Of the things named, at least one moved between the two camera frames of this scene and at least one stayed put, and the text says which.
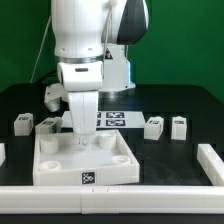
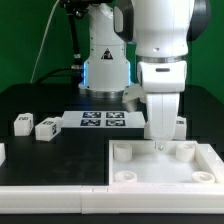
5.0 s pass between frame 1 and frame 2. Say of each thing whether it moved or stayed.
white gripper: moved
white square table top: moved
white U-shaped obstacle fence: stayed
